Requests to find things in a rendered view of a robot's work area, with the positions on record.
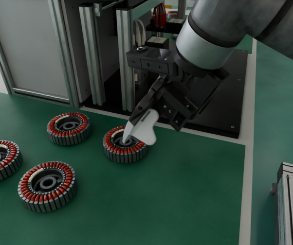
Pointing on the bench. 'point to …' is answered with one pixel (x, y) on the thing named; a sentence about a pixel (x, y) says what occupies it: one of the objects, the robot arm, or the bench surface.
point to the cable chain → (116, 16)
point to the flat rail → (144, 8)
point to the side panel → (32, 49)
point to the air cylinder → (142, 74)
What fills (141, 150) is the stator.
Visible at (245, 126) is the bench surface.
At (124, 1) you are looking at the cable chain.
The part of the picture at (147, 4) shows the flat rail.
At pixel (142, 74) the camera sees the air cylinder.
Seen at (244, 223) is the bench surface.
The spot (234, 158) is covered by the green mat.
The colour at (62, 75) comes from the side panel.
